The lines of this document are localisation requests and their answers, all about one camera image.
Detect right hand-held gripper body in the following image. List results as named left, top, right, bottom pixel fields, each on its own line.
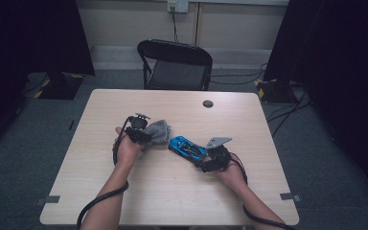
left=200, top=136, right=233, bottom=173

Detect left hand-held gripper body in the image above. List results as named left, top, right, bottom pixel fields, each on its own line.
left=124, top=112, right=151, bottom=142

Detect grey knitted cloth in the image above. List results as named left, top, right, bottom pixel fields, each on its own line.
left=143, top=119, right=173, bottom=150

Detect blue toy car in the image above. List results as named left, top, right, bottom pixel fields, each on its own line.
left=168, top=135, right=209, bottom=167

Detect person's left hand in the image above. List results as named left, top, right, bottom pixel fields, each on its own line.
left=113, top=126, right=145, bottom=169

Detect person's right hand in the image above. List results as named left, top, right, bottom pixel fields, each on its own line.
left=216, top=160, right=247, bottom=194

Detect black folding chair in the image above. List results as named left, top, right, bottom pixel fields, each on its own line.
left=136, top=38, right=214, bottom=92

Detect grey tape strip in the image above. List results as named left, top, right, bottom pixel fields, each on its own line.
left=34, top=195, right=61, bottom=206
left=280, top=192, right=302, bottom=202

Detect black stand base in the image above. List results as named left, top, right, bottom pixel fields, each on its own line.
left=253, top=78, right=298, bottom=104
left=34, top=71, right=85, bottom=101

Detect black curtain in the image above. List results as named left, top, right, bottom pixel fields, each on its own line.
left=0, top=0, right=96, bottom=161
left=263, top=0, right=368, bottom=205

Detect right hand-held gripper cable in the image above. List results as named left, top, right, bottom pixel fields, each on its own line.
left=229, top=152, right=298, bottom=230

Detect black floor cables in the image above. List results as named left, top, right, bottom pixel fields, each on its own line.
left=210, top=62, right=312, bottom=138

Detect black wall socket cable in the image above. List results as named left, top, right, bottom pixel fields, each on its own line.
left=171, top=6, right=180, bottom=43

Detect beige wall conduit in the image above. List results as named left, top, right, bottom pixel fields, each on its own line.
left=193, top=3, right=203, bottom=46

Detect white wall socket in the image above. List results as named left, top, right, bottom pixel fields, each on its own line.
left=167, top=0, right=190, bottom=13

